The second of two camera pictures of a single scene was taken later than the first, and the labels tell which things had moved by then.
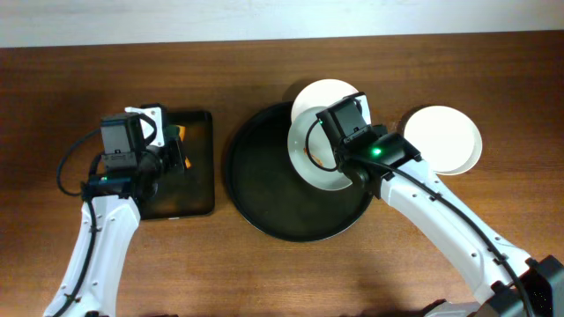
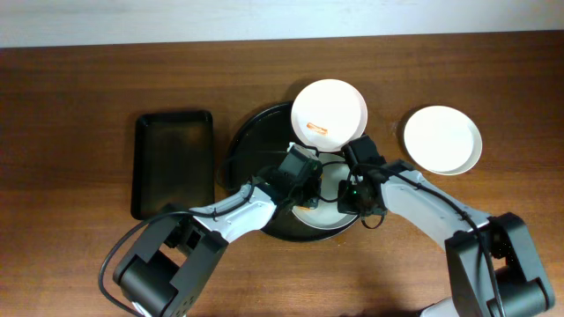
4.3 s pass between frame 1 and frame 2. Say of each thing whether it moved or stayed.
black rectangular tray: stayed
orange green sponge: moved
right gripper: moved
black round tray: stayed
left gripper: moved
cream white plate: stayed
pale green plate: moved
